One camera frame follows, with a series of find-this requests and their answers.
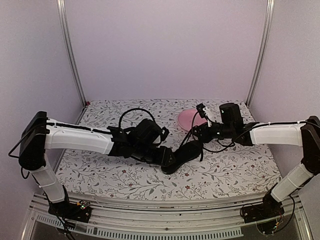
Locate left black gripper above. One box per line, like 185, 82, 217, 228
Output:
133, 143, 177, 167

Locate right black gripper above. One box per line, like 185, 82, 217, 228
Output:
191, 121, 234, 143

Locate black shoe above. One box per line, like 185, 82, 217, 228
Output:
161, 140, 204, 175

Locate black shoelace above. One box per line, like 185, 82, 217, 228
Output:
173, 127, 204, 164

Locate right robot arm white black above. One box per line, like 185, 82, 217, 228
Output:
195, 102, 320, 218

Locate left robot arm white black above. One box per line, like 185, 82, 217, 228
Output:
8, 111, 176, 217

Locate pink plate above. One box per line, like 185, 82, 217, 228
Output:
177, 108, 207, 131

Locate floral patterned table mat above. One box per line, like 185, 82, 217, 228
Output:
56, 99, 282, 201

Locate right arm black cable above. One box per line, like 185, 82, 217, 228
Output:
202, 134, 251, 153

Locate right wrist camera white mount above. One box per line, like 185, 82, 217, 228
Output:
196, 103, 213, 127

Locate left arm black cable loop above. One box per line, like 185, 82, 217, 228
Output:
118, 108, 157, 131

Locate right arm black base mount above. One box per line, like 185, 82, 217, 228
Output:
239, 200, 285, 223

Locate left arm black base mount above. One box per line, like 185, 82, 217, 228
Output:
48, 201, 93, 223

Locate right aluminium frame post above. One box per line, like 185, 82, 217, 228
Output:
245, 0, 275, 108

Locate aluminium frame post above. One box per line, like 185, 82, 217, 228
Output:
245, 0, 275, 108
56, 0, 87, 108

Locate left aluminium frame post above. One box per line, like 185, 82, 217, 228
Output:
56, 0, 87, 108

